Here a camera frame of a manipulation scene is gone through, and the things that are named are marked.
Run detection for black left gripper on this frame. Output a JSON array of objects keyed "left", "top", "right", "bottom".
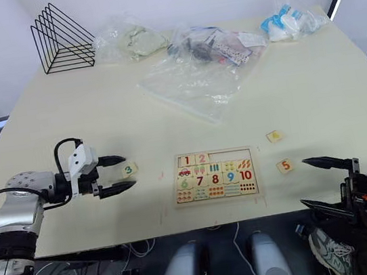
[{"left": 77, "top": 152, "right": 140, "bottom": 203}]

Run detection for grey rounded robot leg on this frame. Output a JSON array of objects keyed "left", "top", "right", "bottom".
[
  {"left": 247, "top": 226, "right": 295, "bottom": 275},
  {"left": 152, "top": 239, "right": 211, "bottom": 275}
]

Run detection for wooden tile yellow dots picture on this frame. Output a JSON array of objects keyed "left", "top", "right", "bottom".
[{"left": 221, "top": 159, "right": 239, "bottom": 174}]

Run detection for wooden tile green bars picture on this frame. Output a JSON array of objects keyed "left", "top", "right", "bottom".
[{"left": 206, "top": 161, "right": 224, "bottom": 176}]

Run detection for wooden tile pink number 2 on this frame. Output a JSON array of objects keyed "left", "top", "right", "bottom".
[{"left": 194, "top": 152, "right": 212, "bottom": 166}]

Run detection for wooden tile orange carrots picture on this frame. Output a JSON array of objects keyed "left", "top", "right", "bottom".
[{"left": 236, "top": 156, "right": 255, "bottom": 172}]

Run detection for wooden tile red car picture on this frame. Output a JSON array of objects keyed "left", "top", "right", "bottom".
[{"left": 175, "top": 165, "right": 194, "bottom": 181}]

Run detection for wooden tile ice creams picture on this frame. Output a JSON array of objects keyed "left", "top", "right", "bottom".
[{"left": 191, "top": 163, "right": 209, "bottom": 179}]

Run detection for plastic bag with blue-white packs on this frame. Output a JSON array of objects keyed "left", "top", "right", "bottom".
[{"left": 255, "top": 0, "right": 333, "bottom": 45}]

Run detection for plastic bag with mixed items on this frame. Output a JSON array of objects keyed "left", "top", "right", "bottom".
[{"left": 163, "top": 12, "right": 274, "bottom": 77}]

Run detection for plastic bag with pale cloth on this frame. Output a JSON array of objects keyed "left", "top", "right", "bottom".
[{"left": 89, "top": 7, "right": 173, "bottom": 69}]

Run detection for wooden tile seven boats picture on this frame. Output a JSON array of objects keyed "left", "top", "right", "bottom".
[{"left": 192, "top": 186, "right": 211, "bottom": 203}]

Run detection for wooden tile nine blue lines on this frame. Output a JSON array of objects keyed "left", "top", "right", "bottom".
[{"left": 223, "top": 182, "right": 242, "bottom": 198}]

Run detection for wooden tile red number 7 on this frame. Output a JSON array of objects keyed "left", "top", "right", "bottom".
[{"left": 192, "top": 175, "right": 210, "bottom": 190}]

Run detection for wooden tile ten dark dots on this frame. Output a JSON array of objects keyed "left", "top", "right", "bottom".
[{"left": 239, "top": 179, "right": 259, "bottom": 196}]

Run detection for wooden tile green number 6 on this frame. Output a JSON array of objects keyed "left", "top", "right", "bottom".
[{"left": 176, "top": 177, "right": 195, "bottom": 192}]

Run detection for grey sneaker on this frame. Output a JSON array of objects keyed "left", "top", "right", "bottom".
[{"left": 307, "top": 222, "right": 360, "bottom": 275}]

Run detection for empty clear zip bag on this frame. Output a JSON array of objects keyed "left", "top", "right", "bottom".
[{"left": 133, "top": 45, "right": 261, "bottom": 136}]

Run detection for wooden tile six apples picture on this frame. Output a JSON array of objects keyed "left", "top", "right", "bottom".
[{"left": 175, "top": 188, "right": 195, "bottom": 205}]

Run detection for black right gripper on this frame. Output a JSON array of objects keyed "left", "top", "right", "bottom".
[{"left": 293, "top": 150, "right": 367, "bottom": 231}]

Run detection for wooden tile blue number 9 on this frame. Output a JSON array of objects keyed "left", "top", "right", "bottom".
[{"left": 222, "top": 170, "right": 240, "bottom": 186}]

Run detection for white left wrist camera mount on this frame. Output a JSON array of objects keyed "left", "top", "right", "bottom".
[{"left": 64, "top": 142, "right": 105, "bottom": 198}]

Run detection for wooden tile eight oranges picture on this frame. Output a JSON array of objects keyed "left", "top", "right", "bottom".
[{"left": 208, "top": 184, "right": 227, "bottom": 200}]

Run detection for wooden number puzzle board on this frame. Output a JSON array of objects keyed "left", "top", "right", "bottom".
[{"left": 167, "top": 142, "right": 269, "bottom": 211}]

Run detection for wooden tile green number 3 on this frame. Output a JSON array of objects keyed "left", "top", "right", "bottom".
[{"left": 120, "top": 161, "right": 140, "bottom": 179}]

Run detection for black wire file rack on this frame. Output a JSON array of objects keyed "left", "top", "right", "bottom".
[{"left": 27, "top": 0, "right": 100, "bottom": 77}]

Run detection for wooden tile orange number 5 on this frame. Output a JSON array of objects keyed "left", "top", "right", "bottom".
[{"left": 274, "top": 157, "right": 297, "bottom": 177}]

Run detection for wooden tile red number 8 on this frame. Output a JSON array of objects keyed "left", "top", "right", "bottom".
[{"left": 207, "top": 172, "right": 225, "bottom": 188}]

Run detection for white hanging cable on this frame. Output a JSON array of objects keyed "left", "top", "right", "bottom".
[{"left": 228, "top": 219, "right": 259, "bottom": 275}]

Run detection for wooden tile red number 1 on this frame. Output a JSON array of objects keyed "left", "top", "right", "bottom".
[{"left": 179, "top": 154, "right": 196, "bottom": 168}]

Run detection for wooden tile yellow number 4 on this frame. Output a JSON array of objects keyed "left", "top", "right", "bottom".
[{"left": 265, "top": 128, "right": 286, "bottom": 145}]

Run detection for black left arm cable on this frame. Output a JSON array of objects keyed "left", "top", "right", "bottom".
[{"left": 0, "top": 135, "right": 94, "bottom": 228}]

